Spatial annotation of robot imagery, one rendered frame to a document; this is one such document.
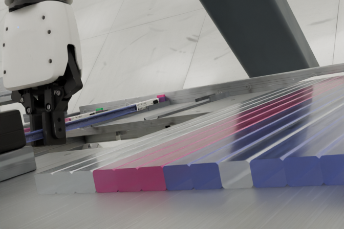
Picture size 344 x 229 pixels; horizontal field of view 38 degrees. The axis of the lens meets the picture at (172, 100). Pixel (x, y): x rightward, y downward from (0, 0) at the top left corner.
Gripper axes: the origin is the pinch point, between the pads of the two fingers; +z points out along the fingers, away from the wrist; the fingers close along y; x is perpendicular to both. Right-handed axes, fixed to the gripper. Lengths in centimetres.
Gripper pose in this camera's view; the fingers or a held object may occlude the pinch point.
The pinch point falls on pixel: (47, 129)
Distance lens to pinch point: 64.0
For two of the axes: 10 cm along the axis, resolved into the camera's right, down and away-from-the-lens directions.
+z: 0.9, 9.9, -0.9
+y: 8.2, -1.2, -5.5
